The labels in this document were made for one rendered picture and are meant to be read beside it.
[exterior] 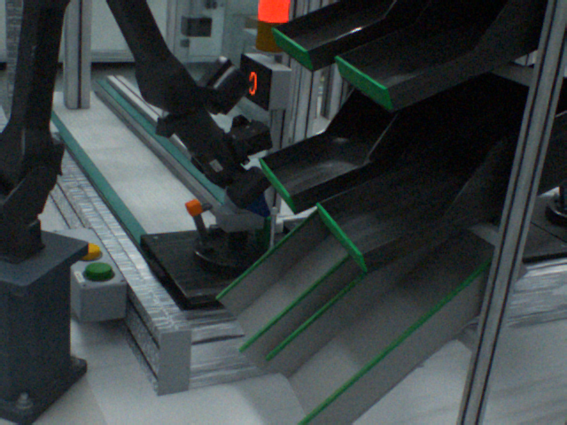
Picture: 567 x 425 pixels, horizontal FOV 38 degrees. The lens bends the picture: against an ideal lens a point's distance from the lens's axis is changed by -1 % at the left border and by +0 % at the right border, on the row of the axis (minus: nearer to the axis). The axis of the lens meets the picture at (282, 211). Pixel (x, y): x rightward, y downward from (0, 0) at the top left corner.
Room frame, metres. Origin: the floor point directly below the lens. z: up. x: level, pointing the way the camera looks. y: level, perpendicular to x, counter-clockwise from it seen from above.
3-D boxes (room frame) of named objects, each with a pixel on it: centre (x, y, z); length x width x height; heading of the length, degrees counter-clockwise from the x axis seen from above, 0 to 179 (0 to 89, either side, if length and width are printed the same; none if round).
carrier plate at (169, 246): (1.17, 0.06, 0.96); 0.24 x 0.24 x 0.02; 29
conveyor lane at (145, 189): (1.45, 0.19, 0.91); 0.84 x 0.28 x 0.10; 29
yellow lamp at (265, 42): (1.40, 0.05, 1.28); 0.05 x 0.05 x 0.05
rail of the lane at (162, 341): (1.34, 0.33, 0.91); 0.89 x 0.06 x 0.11; 29
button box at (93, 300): (1.15, 0.29, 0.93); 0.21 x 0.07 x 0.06; 29
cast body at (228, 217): (1.18, 0.06, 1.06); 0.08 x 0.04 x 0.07; 119
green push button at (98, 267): (1.08, 0.26, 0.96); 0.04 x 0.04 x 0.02
